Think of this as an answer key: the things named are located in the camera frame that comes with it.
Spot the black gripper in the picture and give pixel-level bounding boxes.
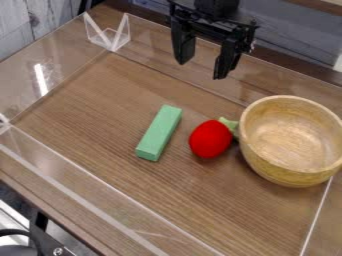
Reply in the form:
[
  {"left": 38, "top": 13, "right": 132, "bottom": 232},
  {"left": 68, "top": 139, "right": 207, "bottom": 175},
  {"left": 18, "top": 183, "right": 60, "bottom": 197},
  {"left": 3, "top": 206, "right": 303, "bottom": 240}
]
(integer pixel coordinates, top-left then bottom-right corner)
[{"left": 166, "top": 0, "right": 259, "bottom": 80}]

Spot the red plush strawberry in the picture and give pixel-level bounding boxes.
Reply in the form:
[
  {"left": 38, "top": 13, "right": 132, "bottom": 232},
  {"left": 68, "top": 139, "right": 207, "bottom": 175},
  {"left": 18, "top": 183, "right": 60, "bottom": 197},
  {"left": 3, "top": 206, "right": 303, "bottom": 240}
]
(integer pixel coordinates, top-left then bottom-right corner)
[{"left": 188, "top": 117, "right": 239, "bottom": 158}]

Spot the wooden bowl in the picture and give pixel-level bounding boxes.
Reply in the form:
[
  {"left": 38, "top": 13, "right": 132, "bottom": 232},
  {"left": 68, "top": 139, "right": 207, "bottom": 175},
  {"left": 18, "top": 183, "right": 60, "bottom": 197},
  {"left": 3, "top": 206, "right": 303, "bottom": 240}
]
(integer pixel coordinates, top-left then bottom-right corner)
[{"left": 237, "top": 95, "right": 342, "bottom": 188}]

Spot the green rectangular block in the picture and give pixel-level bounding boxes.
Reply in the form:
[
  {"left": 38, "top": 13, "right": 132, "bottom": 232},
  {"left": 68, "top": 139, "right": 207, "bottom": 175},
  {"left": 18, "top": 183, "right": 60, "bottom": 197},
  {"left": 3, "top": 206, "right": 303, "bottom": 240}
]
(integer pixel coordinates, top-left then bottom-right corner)
[{"left": 134, "top": 105, "right": 182, "bottom": 161}]

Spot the clear acrylic tray wall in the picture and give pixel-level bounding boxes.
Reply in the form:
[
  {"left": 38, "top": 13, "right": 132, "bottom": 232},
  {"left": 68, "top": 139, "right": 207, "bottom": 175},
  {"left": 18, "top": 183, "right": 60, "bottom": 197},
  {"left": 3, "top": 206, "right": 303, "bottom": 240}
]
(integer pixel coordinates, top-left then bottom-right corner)
[{"left": 0, "top": 7, "right": 342, "bottom": 256}]

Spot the black table leg bracket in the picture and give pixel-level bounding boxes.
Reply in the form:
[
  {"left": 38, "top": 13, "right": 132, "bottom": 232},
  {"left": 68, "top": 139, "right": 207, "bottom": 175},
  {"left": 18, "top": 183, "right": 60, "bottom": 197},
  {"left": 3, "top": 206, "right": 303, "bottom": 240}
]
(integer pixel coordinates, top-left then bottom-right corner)
[{"left": 29, "top": 211, "right": 76, "bottom": 256}]

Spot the black cable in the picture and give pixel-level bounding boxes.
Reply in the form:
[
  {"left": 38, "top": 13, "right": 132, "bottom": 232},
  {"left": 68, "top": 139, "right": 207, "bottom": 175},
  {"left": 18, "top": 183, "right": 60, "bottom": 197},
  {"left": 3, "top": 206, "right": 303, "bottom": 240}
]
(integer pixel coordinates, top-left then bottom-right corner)
[{"left": 0, "top": 228, "right": 34, "bottom": 256}]

